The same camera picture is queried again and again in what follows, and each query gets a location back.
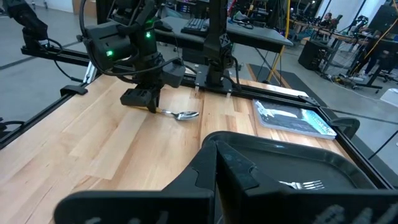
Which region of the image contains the fork with orange handle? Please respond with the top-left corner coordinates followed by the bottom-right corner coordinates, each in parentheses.
top-left (279, 179), bottom-right (326, 191)

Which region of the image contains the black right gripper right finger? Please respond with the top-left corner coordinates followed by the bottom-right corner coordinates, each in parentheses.
top-left (216, 140), bottom-right (398, 224)

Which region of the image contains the yellow hanging cable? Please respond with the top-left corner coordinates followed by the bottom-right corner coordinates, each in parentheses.
top-left (266, 0), bottom-right (292, 83)

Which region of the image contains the black keyboard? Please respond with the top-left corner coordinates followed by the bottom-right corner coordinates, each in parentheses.
top-left (180, 17), bottom-right (210, 37)

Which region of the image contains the black hazard-striped floor mat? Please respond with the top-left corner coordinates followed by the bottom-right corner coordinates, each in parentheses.
top-left (247, 63), bottom-right (327, 106)

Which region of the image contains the black cabinet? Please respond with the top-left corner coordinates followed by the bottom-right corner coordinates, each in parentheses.
top-left (297, 40), bottom-right (340, 71)

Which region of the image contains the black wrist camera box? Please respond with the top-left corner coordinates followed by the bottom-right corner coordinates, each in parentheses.
top-left (161, 60), bottom-right (187, 88)

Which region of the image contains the black frame clamp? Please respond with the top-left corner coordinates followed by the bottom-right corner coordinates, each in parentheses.
top-left (59, 84), bottom-right (89, 96)
top-left (326, 116), bottom-right (361, 140)

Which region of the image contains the spoon with yellow handle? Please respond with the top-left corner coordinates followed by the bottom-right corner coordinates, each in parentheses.
top-left (130, 105), bottom-right (200, 122)

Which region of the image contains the black metal table frame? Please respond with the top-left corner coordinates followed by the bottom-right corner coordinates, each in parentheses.
top-left (0, 45), bottom-right (398, 190)

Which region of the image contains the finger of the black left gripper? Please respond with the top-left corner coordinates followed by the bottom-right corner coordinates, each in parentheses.
top-left (146, 87), bottom-right (163, 114)
top-left (119, 88), bottom-right (154, 108)

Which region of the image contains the blue and white book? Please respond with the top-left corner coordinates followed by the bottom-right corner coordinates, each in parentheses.
top-left (252, 98), bottom-right (338, 141)

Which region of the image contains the dark desk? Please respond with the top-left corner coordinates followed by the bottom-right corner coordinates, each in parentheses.
top-left (154, 15), bottom-right (295, 54)

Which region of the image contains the black square tray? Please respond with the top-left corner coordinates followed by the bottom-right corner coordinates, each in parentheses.
top-left (201, 130), bottom-right (379, 191)

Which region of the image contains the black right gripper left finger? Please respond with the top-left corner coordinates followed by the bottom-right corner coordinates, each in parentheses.
top-left (53, 139), bottom-right (218, 224)

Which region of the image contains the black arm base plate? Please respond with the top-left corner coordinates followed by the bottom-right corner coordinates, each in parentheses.
top-left (194, 63), bottom-right (240, 93)

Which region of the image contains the person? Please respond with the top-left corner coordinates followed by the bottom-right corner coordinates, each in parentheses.
top-left (320, 12), bottom-right (340, 30)

